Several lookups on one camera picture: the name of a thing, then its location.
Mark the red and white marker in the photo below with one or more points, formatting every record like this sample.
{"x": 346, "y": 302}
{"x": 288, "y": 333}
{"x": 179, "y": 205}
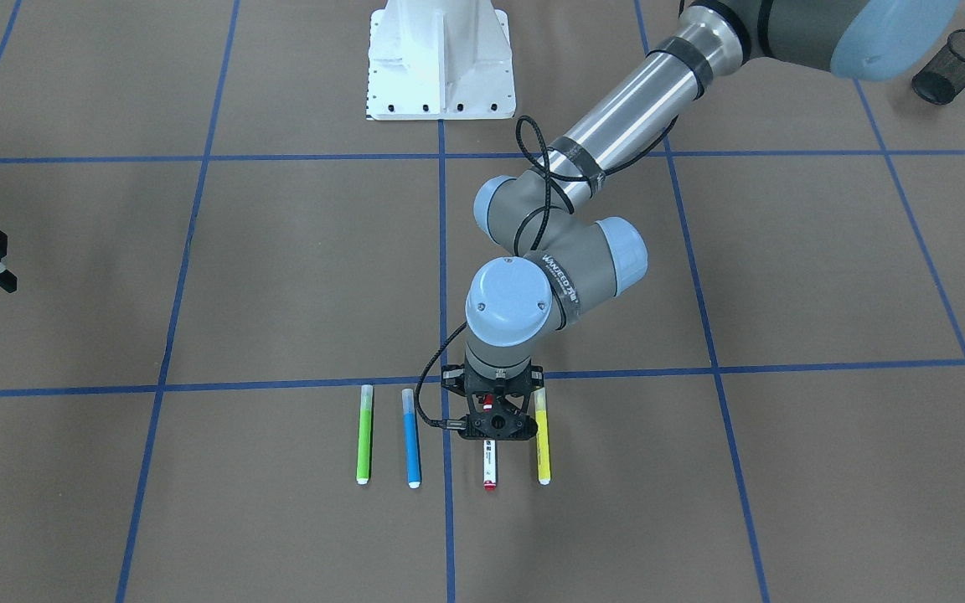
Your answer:
{"x": 490, "y": 465}

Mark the yellow highlighter marker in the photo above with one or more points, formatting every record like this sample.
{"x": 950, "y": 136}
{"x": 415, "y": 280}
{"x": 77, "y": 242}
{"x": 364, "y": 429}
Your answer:
{"x": 542, "y": 439}

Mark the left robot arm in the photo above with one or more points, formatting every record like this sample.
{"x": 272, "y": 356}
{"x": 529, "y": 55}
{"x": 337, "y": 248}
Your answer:
{"x": 556, "y": 268}

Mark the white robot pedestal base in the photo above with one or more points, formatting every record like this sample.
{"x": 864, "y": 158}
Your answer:
{"x": 440, "y": 60}

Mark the blue highlighter marker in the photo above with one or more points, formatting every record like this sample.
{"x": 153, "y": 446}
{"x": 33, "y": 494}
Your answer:
{"x": 410, "y": 430}

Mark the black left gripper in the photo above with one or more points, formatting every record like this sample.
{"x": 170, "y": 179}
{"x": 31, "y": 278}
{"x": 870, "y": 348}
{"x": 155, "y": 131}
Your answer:
{"x": 451, "y": 381}

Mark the black mesh cup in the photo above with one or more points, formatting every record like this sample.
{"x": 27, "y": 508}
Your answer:
{"x": 942, "y": 79}

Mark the green highlighter marker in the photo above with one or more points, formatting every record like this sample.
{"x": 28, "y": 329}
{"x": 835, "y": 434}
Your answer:
{"x": 364, "y": 435}

